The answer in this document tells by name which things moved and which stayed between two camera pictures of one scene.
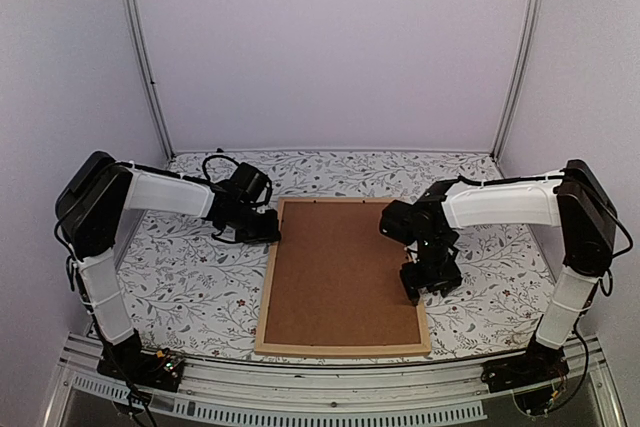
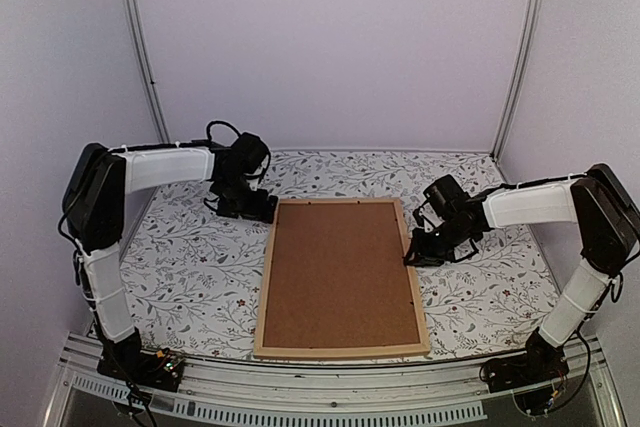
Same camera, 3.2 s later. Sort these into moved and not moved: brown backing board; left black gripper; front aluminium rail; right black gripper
Moved: right black gripper; left black gripper
Not moved: brown backing board; front aluminium rail
